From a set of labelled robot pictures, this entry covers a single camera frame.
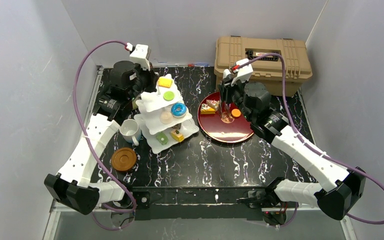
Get orange round cookie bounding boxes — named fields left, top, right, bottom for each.
left=230, top=108, right=242, bottom=118

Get orange rectangular biscuit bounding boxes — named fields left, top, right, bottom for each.
left=157, top=77, right=173, bottom=88

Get green round cookie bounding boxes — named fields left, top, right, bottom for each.
left=163, top=91, right=176, bottom=101

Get yellow triangular cake slice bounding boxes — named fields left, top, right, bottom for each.
left=200, top=103, right=216, bottom=115

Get beige round macaron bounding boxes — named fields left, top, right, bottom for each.
left=159, top=111, right=174, bottom=125

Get white three-tier cake stand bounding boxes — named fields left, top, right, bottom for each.
left=134, top=74, right=199, bottom=154

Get blue frosted donut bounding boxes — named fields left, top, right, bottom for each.
left=170, top=102, right=187, bottom=118

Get chocolate swirl roll cake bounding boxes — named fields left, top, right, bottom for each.
left=171, top=123, right=182, bottom=130

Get green swirl roll cake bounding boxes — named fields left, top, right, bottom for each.
left=155, top=132, right=169, bottom=146

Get silver metal tongs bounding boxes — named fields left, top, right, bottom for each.
left=218, top=100, right=231, bottom=118

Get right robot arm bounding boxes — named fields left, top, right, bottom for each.
left=217, top=79, right=366, bottom=220

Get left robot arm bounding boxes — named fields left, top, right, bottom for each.
left=44, top=60, right=158, bottom=215

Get triangular sandwich cake slice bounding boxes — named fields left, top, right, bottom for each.
left=206, top=99, right=220, bottom=112

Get brown round cookie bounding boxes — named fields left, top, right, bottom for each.
left=220, top=112, right=235, bottom=124

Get red round tray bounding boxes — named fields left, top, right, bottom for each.
left=197, top=92, right=254, bottom=144

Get white mug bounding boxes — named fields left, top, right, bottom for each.
left=119, top=119, right=142, bottom=146

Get tan plastic toolbox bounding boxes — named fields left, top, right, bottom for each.
left=214, top=36, right=313, bottom=97

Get brown wooden coaster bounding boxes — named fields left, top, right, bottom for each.
left=111, top=147, right=137, bottom=172

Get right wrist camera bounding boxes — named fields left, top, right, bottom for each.
left=230, top=58, right=254, bottom=86

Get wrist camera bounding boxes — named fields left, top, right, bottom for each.
left=230, top=58, right=254, bottom=86
left=125, top=42, right=151, bottom=71

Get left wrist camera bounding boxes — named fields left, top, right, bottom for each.
left=125, top=42, right=151, bottom=71

